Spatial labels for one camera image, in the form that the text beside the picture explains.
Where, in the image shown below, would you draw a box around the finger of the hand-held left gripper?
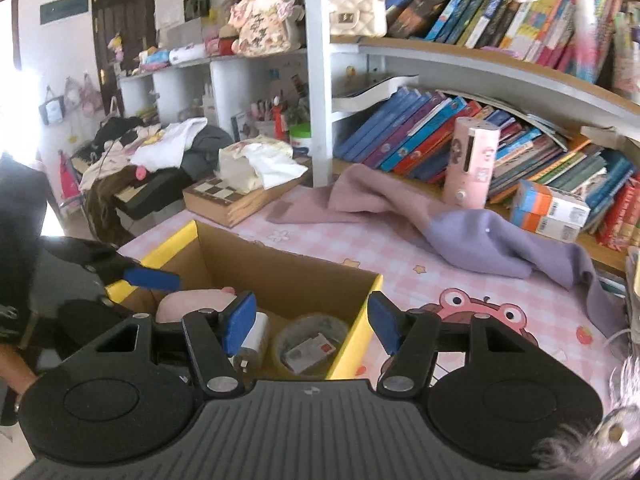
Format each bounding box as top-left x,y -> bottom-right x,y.
56,299 -> 136,349
37,237 -> 182,292

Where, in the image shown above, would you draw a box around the yellow tape roll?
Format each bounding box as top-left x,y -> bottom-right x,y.
271,313 -> 349,376

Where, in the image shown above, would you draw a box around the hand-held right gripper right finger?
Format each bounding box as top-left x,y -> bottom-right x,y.
367,292 -> 543,397

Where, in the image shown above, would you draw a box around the dark wooden door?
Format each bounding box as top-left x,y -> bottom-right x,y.
91,0 -> 158,121

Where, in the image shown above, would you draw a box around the cream quilted handbag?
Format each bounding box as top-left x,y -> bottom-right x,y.
327,0 -> 388,38

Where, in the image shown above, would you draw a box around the pink pig doll with sign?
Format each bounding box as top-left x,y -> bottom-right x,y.
229,0 -> 303,57

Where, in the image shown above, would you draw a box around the olive brown garment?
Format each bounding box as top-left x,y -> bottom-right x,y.
82,175 -> 136,246

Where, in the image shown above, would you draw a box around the pink plush pig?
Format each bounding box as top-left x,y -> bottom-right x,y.
155,286 -> 237,323

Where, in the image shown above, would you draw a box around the black picture frame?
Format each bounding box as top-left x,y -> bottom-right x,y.
182,0 -> 211,23

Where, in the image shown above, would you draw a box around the white charger with printed label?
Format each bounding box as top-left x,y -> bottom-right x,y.
286,335 -> 337,374

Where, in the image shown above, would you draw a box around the green lid jar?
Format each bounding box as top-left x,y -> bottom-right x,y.
289,124 -> 313,155

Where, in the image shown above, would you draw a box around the blue tissue pack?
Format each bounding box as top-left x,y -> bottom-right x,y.
140,47 -> 171,72

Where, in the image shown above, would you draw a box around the green wall sign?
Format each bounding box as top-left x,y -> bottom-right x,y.
40,0 -> 90,25

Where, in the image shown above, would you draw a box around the purple cloth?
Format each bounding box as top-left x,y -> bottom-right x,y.
267,164 -> 623,338

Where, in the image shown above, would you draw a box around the orange and white box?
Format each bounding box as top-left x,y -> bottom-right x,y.
510,210 -> 582,244
515,180 -> 592,227

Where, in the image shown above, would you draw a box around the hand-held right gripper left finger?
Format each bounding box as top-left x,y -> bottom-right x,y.
65,291 -> 258,397

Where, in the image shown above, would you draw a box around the wooden chess box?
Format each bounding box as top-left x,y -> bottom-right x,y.
182,170 -> 311,228

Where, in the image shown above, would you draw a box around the white wall charger with prongs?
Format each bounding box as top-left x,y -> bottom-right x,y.
234,312 -> 271,372

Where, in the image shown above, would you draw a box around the yellow cardboard box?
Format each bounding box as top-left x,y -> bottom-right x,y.
105,220 -> 385,381

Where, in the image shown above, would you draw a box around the open white book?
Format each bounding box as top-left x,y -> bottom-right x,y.
331,74 -> 421,113

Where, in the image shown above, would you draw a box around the row of blue books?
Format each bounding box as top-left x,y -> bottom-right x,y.
334,87 -> 640,221

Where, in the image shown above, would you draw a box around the black bench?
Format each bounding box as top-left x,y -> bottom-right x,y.
112,165 -> 201,221

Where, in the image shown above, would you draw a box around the white wipes pack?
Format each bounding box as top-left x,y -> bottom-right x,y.
169,42 -> 208,66

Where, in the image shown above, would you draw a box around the person's left forearm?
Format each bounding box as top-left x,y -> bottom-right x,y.
0,345 -> 40,427

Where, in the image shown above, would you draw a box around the red round container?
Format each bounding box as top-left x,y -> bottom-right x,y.
217,25 -> 241,56

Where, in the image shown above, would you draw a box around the dark grey garment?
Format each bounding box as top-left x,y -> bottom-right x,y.
180,125 -> 236,176

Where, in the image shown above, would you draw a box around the hanging wall bags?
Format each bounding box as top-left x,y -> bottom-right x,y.
39,74 -> 106,126

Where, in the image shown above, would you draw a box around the row of red books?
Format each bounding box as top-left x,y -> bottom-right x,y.
595,175 -> 640,248

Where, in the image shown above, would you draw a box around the pink checked printed tablecloth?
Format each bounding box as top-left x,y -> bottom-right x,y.
117,182 -> 631,411

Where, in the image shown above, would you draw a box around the white bookshelf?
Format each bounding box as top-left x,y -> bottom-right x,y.
117,0 -> 640,281

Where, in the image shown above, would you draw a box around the row of colourful shelf books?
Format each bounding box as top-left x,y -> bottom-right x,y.
375,0 -> 626,82

